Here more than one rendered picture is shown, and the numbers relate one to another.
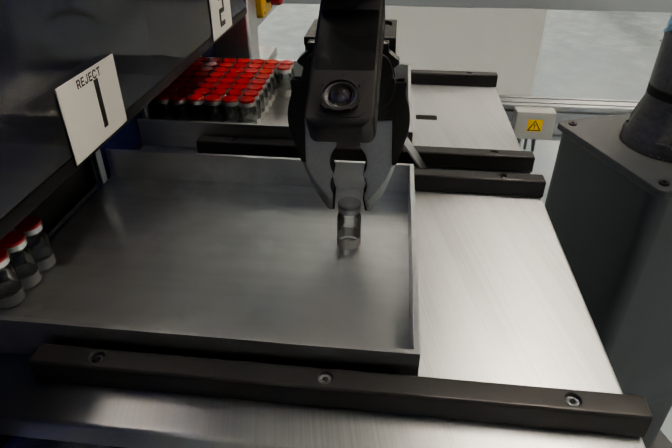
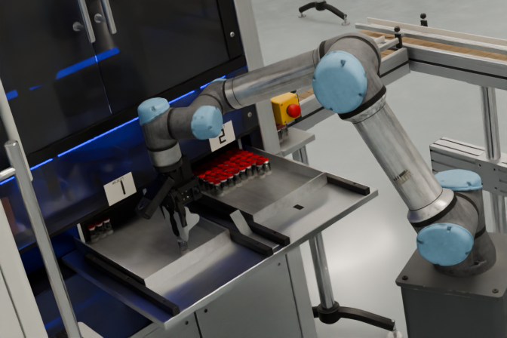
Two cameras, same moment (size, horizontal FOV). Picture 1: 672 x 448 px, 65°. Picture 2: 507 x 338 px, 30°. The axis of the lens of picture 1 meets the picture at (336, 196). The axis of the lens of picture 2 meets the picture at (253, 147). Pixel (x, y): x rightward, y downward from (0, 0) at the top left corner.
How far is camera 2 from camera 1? 2.08 m
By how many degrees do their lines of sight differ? 43
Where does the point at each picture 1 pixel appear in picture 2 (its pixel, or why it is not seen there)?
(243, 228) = (166, 238)
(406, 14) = not seen: outside the picture
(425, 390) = (141, 288)
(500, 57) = not seen: outside the picture
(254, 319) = (136, 264)
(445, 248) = (208, 263)
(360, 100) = (144, 208)
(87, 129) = (115, 195)
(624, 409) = (170, 305)
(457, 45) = not seen: outside the picture
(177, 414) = (102, 278)
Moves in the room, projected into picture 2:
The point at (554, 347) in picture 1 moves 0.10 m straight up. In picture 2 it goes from (188, 296) to (179, 259)
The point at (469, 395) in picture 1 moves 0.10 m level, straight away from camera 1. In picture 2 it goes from (147, 292) to (186, 275)
